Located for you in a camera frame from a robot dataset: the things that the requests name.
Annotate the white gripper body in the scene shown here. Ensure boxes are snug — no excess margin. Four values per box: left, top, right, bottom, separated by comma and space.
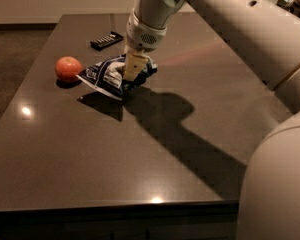
125, 8, 167, 53

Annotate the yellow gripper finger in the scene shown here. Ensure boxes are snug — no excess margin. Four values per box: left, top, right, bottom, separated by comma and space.
124, 47, 148, 81

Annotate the blue chip bag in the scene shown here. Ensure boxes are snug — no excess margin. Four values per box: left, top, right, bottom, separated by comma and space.
77, 54, 157, 100

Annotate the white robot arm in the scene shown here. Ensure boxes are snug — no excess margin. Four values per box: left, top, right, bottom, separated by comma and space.
127, 0, 300, 240

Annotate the red apple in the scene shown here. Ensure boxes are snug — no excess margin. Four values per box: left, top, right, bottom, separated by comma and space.
55, 56, 83, 83

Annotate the black snack bar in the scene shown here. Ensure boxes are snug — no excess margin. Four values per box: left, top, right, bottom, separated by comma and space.
90, 31, 124, 51

